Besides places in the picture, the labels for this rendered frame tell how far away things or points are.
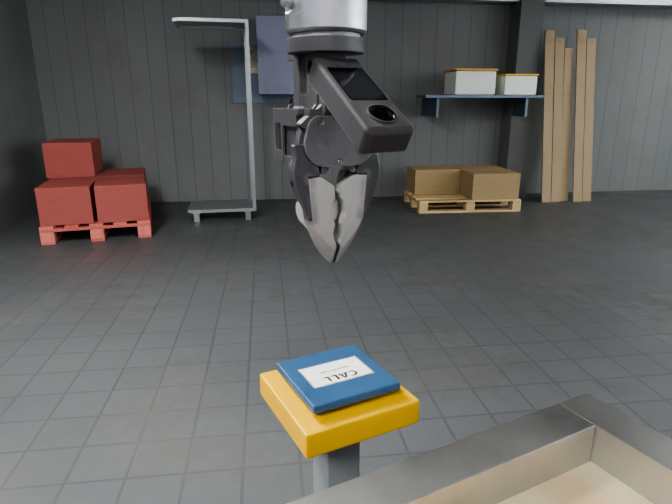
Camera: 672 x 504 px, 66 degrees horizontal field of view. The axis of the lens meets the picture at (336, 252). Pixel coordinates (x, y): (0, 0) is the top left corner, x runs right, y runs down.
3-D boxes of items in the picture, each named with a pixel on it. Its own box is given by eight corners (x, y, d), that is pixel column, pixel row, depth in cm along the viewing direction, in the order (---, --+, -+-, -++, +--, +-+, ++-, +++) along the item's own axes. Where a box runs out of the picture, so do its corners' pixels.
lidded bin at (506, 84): (523, 95, 657) (525, 75, 650) (537, 95, 623) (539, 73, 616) (491, 95, 651) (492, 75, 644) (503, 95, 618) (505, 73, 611)
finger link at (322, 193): (313, 250, 57) (312, 165, 55) (338, 265, 52) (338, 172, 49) (286, 254, 56) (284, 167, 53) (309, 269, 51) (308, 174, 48)
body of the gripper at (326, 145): (337, 162, 58) (337, 46, 54) (378, 171, 50) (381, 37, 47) (271, 166, 54) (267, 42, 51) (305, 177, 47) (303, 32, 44)
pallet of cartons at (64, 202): (69, 211, 607) (58, 137, 583) (174, 209, 622) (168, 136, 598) (9, 246, 463) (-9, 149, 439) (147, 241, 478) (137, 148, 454)
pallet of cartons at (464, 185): (492, 198, 690) (495, 164, 677) (522, 211, 609) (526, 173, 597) (401, 200, 674) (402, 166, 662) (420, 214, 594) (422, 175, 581)
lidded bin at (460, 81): (482, 95, 653) (483, 70, 645) (496, 95, 613) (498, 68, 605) (442, 95, 647) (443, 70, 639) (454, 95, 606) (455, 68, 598)
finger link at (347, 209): (338, 247, 58) (338, 164, 56) (365, 261, 53) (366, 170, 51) (313, 250, 57) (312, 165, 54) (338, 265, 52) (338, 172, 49)
